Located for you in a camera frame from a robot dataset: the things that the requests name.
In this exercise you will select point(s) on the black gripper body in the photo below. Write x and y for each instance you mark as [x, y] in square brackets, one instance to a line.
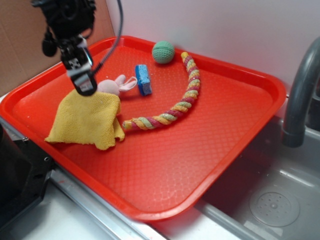
[65, 19]

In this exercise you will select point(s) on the multicolour twisted rope toy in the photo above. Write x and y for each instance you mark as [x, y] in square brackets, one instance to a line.
[179, 109]

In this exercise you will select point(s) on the blue sponge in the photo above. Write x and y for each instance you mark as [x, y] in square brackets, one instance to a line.
[143, 79]

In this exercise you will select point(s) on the green rubber ball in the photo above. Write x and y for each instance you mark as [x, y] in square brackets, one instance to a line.
[163, 52]

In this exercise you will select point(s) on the grey sink basin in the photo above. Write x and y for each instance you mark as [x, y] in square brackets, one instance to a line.
[270, 191]

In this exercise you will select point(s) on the pink plush bunny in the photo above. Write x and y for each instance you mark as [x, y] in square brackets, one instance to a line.
[117, 86]

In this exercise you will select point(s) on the grey faucet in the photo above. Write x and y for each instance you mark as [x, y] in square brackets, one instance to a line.
[303, 106]

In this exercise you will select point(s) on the yellow cloth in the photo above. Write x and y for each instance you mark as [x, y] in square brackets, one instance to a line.
[87, 120]

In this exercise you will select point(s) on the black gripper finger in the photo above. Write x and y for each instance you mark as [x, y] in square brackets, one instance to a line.
[83, 81]
[84, 61]

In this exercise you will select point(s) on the red plastic tray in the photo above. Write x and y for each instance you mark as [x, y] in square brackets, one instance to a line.
[156, 174]

